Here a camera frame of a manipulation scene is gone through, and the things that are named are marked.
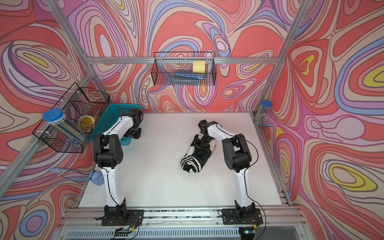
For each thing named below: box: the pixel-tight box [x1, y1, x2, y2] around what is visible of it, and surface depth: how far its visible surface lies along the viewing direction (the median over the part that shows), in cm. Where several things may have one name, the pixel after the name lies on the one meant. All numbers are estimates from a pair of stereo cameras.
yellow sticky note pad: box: [192, 61, 206, 73], surface depth 91 cm
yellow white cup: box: [78, 115, 95, 132], surface depth 78 cm
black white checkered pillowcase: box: [180, 140, 217, 174], surface depth 87 cm
